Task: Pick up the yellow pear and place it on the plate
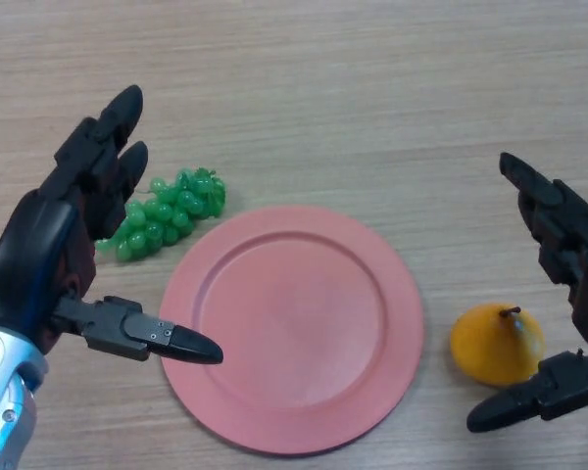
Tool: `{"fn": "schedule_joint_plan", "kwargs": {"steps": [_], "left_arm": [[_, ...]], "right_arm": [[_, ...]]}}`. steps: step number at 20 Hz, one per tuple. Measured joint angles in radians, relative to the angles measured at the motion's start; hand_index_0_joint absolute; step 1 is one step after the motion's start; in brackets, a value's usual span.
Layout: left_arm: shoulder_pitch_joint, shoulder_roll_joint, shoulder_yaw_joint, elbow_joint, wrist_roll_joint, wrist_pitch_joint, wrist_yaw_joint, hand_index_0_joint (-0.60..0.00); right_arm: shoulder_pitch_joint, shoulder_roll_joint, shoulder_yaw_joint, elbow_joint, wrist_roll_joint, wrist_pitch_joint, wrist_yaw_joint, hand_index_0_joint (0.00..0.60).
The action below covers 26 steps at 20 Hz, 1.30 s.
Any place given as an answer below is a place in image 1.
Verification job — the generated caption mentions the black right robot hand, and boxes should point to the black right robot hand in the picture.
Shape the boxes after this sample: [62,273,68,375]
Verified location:
[466,151,588,433]

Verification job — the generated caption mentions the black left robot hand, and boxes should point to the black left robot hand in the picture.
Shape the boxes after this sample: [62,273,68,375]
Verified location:
[0,84,225,366]

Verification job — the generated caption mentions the yellow pear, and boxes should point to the yellow pear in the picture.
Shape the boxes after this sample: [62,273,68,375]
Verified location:
[450,303,548,390]

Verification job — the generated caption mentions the pink round plate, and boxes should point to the pink round plate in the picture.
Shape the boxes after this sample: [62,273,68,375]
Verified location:
[157,205,426,456]

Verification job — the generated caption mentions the green grape bunch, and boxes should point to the green grape bunch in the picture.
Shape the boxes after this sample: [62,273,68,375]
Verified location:
[95,167,228,263]

